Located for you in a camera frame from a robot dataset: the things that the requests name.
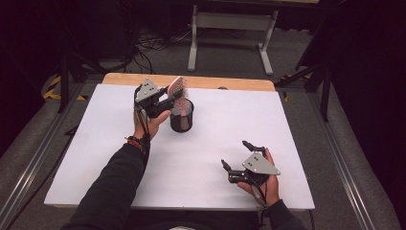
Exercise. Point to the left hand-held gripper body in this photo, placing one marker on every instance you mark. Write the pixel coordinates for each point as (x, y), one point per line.
(149, 96)

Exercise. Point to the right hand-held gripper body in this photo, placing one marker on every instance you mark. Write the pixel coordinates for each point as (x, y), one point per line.
(257, 167)

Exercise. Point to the pink hairbrush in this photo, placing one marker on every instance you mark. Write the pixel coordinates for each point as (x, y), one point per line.
(176, 87)

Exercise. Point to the black mesh pen cup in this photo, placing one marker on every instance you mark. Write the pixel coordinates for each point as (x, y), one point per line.
(181, 119)

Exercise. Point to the person's right hand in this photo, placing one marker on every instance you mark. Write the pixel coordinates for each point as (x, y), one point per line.
(271, 188)

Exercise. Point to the person's left hand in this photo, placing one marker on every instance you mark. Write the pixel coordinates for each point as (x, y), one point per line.
(150, 126)

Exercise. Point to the white table sheet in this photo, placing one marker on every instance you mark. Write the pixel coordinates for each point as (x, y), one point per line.
(198, 159)

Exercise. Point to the wooden table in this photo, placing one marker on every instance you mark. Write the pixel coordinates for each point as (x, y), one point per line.
(204, 81)

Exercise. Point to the person's dark clothing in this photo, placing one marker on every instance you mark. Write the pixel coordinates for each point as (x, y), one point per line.
(198, 220)

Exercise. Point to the black metal stand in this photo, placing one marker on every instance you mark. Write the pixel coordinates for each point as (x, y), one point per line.
(65, 80)
(325, 92)

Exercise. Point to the yellow black floor tape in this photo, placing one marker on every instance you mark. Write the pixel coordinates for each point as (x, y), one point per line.
(52, 89)

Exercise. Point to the aluminium floor rail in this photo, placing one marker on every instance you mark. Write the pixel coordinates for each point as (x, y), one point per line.
(344, 166)
(35, 159)

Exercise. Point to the grey metal desk frame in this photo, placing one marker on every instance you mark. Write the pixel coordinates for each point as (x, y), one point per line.
(233, 21)

